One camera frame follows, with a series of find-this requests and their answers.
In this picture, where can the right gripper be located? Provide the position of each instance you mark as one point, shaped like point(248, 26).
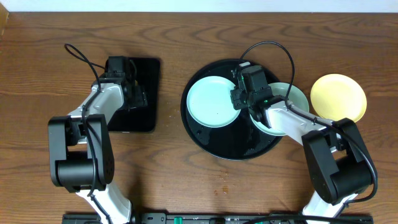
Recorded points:
point(234, 96)

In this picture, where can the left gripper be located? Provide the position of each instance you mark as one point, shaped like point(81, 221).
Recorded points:
point(138, 97)

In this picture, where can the pale blue plate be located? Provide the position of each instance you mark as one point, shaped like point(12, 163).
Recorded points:
point(296, 96)

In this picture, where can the light blue plate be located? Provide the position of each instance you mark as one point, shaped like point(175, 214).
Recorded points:
point(209, 102)

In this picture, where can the yellow plate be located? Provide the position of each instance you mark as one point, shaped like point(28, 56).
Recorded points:
point(336, 96)

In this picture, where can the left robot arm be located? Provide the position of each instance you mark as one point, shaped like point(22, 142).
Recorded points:
point(81, 155)

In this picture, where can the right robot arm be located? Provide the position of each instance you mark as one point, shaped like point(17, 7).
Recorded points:
point(339, 164)

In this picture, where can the black round tray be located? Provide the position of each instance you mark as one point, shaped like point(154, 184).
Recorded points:
point(240, 140)

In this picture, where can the black rectangular tray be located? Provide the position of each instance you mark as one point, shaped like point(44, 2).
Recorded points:
point(140, 119)

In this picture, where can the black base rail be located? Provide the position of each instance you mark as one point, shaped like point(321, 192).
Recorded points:
point(163, 218)

